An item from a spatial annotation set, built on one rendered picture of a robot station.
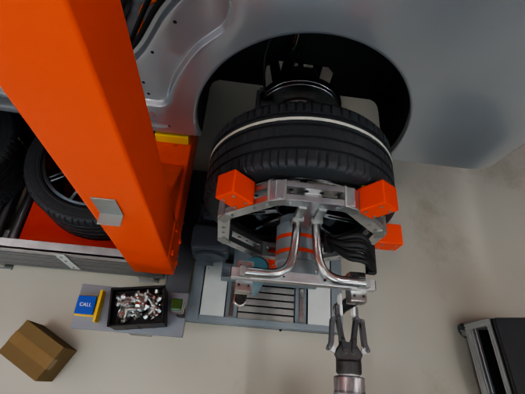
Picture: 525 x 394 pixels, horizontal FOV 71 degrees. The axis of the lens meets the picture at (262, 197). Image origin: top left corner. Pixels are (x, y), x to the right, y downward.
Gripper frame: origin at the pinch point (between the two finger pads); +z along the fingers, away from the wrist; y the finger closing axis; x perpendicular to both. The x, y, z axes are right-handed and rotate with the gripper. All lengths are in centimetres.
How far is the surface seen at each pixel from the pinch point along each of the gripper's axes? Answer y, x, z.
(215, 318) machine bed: -43, -75, 4
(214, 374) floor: -40, -83, -21
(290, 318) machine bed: -5, -77, 8
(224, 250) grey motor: -42, -43, 29
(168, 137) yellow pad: -70, -10, 64
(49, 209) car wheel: -117, -33, 36
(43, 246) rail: -120, -44, 23
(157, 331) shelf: -64, -38, -9
